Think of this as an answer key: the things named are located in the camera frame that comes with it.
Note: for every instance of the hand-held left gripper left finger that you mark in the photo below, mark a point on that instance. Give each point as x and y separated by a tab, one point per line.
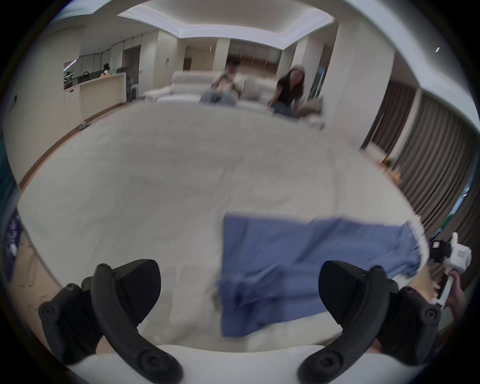
112	300

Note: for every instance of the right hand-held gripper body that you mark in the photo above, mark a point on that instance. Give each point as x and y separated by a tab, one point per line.
459	257

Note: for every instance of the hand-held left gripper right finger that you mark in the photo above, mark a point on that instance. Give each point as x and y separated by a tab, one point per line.
360	300

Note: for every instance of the person's right hand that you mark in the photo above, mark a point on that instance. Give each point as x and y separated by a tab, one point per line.
458	296

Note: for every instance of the blue garment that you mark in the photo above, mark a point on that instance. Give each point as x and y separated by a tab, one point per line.
285	262

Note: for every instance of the brown grey curtain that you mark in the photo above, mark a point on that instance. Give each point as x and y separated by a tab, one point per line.
438	150

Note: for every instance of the beige kitchen counter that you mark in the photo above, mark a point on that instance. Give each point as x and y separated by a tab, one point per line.
101	95

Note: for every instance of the white sofa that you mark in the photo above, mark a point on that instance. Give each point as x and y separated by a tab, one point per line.
180	88

